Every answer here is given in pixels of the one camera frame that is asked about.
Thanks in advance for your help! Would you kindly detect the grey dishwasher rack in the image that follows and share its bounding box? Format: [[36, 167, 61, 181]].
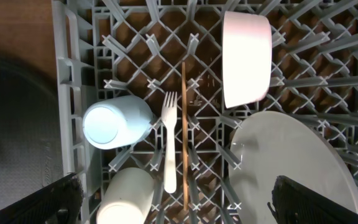
[[52, 0, 358, 223]]

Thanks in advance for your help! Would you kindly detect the round black tray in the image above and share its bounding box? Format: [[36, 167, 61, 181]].
[[0, 57, 63, 210]]

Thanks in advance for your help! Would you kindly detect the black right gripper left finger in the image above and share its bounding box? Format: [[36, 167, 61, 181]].
[[0, 173, 83, 224]]

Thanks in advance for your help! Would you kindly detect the light blue plastic cup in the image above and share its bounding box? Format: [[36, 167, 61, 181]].
[[83, 95, 154, 149]]

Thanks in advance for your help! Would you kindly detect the pink bowl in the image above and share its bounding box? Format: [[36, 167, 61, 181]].
[[222, 11, 272, 108]]

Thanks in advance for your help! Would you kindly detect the white plastic cup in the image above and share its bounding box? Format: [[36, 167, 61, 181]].
[[96, 167, 155, 224]]

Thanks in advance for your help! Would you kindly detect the light grey plate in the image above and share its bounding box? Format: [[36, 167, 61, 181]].
[[229, 111, 358, 223]]

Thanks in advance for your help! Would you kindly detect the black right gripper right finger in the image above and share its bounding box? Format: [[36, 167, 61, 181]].
[[267, 175, 358, 224]]

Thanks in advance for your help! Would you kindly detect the white plastic fork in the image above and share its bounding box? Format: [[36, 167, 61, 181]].
[[161, 91, 177, 194]]

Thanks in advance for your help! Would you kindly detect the wooden chopstick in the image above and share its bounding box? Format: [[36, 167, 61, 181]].
[[181, 62, 189, 211]]

